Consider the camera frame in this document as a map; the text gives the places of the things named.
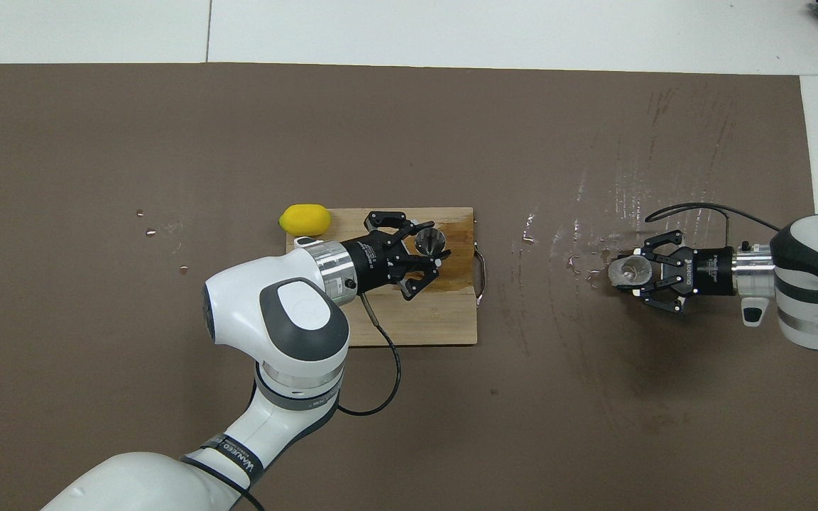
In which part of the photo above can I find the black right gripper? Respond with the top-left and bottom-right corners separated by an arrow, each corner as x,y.
633,229 -> 736,314

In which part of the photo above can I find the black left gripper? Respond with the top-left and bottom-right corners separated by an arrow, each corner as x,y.
342,211 -> 452,300

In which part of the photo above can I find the steel jigger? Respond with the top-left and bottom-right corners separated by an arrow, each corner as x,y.
415,227 -> 450,258

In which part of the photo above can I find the clear plastic cup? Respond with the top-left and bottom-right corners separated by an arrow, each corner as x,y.
606,255 -> 655,290

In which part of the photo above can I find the wooden cutting board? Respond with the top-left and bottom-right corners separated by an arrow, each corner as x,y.
283,207 -> 486,348

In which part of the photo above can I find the yellow lemon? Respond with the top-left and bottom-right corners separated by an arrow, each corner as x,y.
279,204 -> 332,237

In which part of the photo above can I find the brown table mat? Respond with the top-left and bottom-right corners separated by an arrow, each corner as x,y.
0,62 -> 818,511

